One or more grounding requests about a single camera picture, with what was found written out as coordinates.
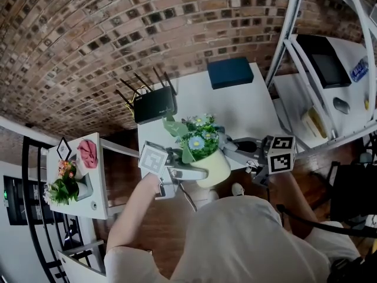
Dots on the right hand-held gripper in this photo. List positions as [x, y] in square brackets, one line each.
[281, 155]

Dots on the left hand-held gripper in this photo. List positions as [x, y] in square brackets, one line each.
[153, 159]

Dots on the grey cloth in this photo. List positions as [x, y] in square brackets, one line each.
[225, 140]

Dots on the cream flower pot with flowers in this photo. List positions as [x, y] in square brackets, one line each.
[216, 168]

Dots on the person's right forearm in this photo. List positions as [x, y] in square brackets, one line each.
[291, 205]

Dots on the person's left forearm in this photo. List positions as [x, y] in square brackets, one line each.
[132, 214]

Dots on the pink cloth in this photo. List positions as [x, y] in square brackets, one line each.
[87, 154]

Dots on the small pot with pink flowers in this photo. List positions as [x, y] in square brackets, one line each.
[68, 169]

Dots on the small pot with green plant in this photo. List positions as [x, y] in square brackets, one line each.
[62, 192]

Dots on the person's white shoe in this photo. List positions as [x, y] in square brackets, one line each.
[238, 189]

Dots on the black router with antennas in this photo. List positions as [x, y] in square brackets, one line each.
[154, 105]

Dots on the pale yellow box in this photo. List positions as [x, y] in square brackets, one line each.
[314, 122]

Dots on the dark blue box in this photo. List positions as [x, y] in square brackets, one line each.
[229, 73]

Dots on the person's beige shirt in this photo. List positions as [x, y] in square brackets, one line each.
[241, 240]

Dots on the white side table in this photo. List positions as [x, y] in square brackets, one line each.
[88, 193]

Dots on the grey computer mouse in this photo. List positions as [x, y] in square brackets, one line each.
[341, 105]

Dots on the black flat box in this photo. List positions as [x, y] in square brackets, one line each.
[327, 60]

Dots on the black chair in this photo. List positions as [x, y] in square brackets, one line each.
[356, 193]

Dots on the small yellow item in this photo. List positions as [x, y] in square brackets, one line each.
[366, 104]

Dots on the blue label water bottle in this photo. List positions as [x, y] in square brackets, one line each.
[360, 70]

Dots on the white chair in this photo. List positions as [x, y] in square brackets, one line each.
[79, 261]

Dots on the black metal rack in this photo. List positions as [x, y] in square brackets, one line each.
[35, 217]

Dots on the black bag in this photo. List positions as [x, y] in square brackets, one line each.
[353, 271]

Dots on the white metal shelf frame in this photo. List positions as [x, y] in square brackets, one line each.
[290, 40]

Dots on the black diamond frame sign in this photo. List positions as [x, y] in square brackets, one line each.
[63, 149]

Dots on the black wall panel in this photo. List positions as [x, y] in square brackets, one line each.
[14, 200]

